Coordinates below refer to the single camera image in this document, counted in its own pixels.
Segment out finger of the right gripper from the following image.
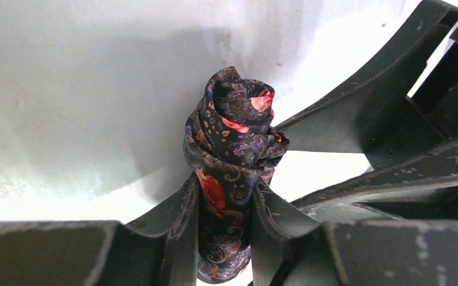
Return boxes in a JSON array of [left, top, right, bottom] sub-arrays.
[[276, 1, 458, 153], [292, 138, 458, 221]]

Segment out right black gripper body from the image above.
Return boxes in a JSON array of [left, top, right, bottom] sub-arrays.
[[369, 26, 458, 170]]

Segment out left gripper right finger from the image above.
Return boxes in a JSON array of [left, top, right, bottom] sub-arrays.
[[251, 183, 458, 285]]

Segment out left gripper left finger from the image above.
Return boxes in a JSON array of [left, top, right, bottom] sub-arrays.
[[0, 174, 200, 285]]

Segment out dark floral red-dotted tie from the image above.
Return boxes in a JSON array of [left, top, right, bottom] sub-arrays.
[[184, 66, 290, 284]]

